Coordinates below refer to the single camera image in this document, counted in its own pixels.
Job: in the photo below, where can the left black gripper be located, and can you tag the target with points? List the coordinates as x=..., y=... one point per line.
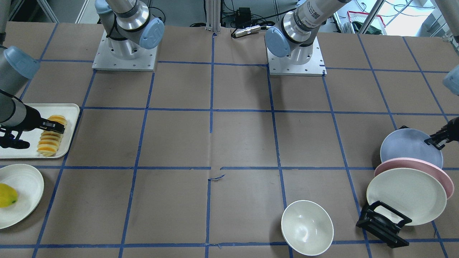
x=452, y=129

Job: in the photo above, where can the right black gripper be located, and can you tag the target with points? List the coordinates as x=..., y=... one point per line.
x=31, y=118

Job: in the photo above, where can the blue plate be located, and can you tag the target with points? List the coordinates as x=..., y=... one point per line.
x=408, y=142

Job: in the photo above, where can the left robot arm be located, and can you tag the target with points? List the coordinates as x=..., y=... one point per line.
x=299, y=27

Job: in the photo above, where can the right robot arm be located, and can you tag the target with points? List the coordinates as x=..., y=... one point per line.
x=126, y=19

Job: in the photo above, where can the pink plate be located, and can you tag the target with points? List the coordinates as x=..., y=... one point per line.
x=421, y=165

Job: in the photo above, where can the cream plate with lemon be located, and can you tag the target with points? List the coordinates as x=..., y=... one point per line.
x=29, y=184

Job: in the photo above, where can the cream plate in rack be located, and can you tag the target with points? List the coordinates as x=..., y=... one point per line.
x=414, y=193

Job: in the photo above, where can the white rectangular tray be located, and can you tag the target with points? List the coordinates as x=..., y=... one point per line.
x=69, y=111

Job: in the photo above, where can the yellow lemon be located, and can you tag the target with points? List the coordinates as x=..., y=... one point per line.
x=8, y=195

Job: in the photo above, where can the white bowl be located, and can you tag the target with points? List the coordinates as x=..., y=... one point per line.
x=307, y=228

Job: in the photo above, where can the silver metal connector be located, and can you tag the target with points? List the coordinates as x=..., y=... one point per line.
x=241, y=32

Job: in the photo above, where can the aluminium frame post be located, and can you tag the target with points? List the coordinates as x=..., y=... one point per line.
x=213, y=16

